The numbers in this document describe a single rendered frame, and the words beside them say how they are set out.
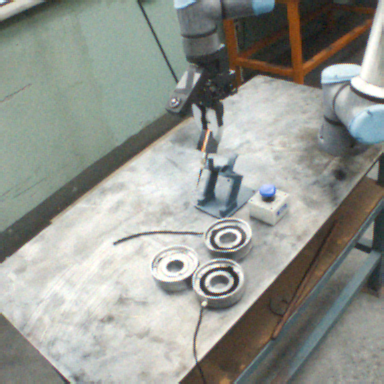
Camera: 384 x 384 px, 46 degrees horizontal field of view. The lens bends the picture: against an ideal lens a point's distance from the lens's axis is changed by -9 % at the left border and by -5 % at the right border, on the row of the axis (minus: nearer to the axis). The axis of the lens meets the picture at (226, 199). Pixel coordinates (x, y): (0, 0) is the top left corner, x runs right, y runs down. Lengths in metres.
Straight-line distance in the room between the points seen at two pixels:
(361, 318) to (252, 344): 0.80
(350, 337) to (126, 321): 1.08
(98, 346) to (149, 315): 0.12
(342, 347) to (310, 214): 0.82
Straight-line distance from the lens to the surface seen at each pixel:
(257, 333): 1.23
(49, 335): 1.05
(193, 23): 0.94
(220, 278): 1.00
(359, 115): 1.11
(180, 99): 0.97
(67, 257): 1.19
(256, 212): 1.12
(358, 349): 1.85
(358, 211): 1.53
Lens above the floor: 1.56
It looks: 39 degrees down
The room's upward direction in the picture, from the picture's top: 10 degrees counter-clockwise
